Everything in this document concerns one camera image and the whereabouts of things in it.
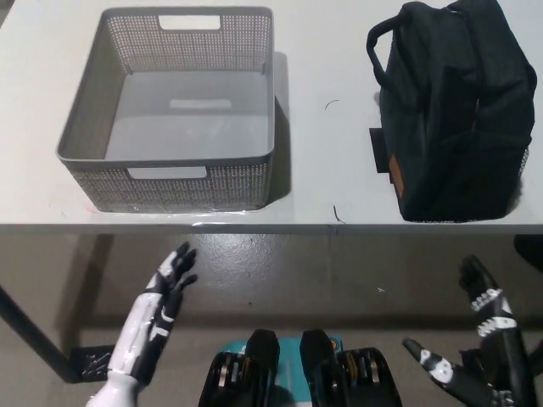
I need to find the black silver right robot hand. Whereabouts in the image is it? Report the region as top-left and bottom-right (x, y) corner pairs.
(401, 254), (543, 407)

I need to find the black teal robot body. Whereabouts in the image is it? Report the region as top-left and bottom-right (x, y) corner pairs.
(198, 328), (404, 407)

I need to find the black rounded object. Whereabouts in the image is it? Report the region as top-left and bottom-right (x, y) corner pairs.
(513, 234), (543, 269)

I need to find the black floor tape patch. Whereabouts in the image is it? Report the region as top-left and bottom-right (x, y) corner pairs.
(70, 346), (116, 382)

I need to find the black table leg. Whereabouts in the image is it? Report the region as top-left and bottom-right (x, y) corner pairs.
(0, 284), (81, 385)

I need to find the clear tape strip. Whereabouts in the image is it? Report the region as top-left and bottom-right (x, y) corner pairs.
(87, 203), (266, 229)

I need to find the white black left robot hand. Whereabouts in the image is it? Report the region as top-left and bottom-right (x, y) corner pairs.
(108, 242), (199, 385)

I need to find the grey perforated plastic basket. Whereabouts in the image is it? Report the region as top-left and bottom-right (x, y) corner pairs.
(54, 5), (279, 214)

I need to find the black fabric backpack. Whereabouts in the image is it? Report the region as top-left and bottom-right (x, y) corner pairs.
(366, 0), (539, 224)

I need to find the black cross tape patch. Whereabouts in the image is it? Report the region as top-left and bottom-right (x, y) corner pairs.
(369, 126), (394, 186)

